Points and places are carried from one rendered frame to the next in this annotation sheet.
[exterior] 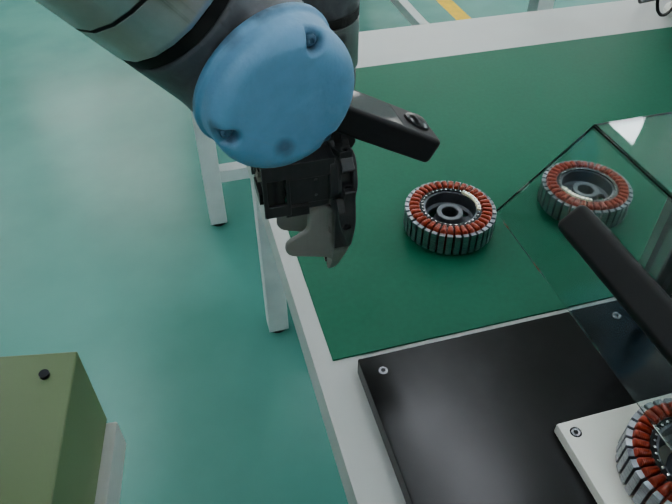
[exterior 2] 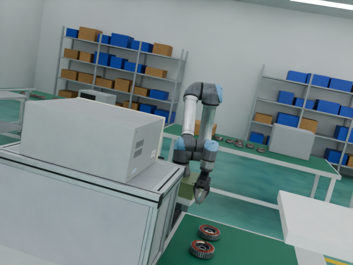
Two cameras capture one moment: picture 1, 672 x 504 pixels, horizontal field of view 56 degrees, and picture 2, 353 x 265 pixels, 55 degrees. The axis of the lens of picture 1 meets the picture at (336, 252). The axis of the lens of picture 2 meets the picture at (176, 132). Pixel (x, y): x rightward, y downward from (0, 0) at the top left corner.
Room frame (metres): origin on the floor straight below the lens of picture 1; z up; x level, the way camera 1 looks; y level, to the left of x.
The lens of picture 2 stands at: (1.11, -1.71, 1.54)
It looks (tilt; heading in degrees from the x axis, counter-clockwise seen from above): 10 degrees down; 117
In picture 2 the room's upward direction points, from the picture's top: 12 degrees clockwise
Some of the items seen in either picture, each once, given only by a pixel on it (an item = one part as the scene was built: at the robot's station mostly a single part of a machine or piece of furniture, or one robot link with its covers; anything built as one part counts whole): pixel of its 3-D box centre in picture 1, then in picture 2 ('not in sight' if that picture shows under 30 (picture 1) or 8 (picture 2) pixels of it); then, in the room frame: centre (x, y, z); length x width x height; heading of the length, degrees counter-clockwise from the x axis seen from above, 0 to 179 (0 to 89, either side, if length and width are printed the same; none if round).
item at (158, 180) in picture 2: not in sight; (96, 163); (0.22, -0.63, 1.09); 0.68 x 0.44 x 0.05; 16
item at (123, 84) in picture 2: not in sight; (125, 85); (-3.96, 5.05, 0.92); 0.40 x 0.36 x 0.27; 103
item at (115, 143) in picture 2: not in sight; (98, 133); (0.21, -0.63, 1.22); 0.44 x 0.39 x 0.20; 16
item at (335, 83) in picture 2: not in sight; (338, 84); (0.57, 6.30, 1.89); 0.42 x 0.42 x 0.22; 16
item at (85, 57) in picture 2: not in sight; (88, 57); (-4.98, 4.76, 1.39); 0.40 x 0.28 x 0.22; 106
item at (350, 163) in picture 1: (303, 136); (204, 177); (0.46, 0.03, 0.98); 0.09 x 0.08 x 0.12; 106
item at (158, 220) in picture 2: not in sight; (156, 234); (0.56, -0.62, 0.91); 0.28 x 0.03 x 0.32; 106
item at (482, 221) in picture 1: (449, 216); (208, 232); (0.61, -0.14, 0.77); 0.11 x 0.11 x 0.04
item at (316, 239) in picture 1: (315, 242); (197, 194); (0.44, 0.02, 0.88); 0.06 x 0.03 x 0.09; 106
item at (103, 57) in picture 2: not in sight; (104, 59); (-4.56, 4.87, 1.43); 0.42 x 0.36 x 0.29; 103
